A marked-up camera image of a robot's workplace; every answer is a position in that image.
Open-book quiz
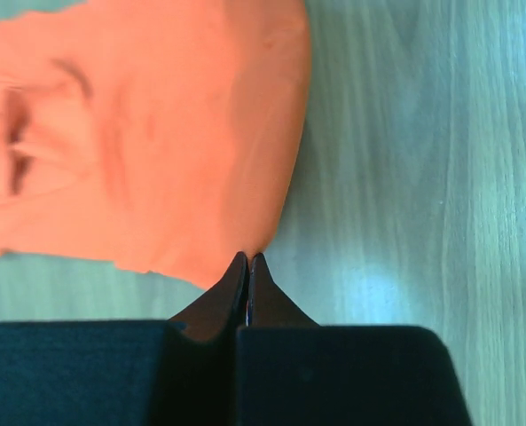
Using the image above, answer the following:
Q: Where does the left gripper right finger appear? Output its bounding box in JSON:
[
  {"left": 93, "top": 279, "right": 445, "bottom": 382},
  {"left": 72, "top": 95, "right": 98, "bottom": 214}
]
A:
[{"left": 235, "top": 255, "right": 471, "bottom": 425}]

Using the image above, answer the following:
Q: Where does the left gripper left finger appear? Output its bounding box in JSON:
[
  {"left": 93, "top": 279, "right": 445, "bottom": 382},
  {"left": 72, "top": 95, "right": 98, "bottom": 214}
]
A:
[{"left": 0, "top": 254, "right": 248, "bottom": 425}]

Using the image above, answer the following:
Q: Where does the orange t shirt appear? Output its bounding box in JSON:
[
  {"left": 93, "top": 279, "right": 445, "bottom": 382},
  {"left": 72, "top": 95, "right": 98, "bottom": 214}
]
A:
[{"left": 0, "top": 1, "right": 311, "bottom": 289}]

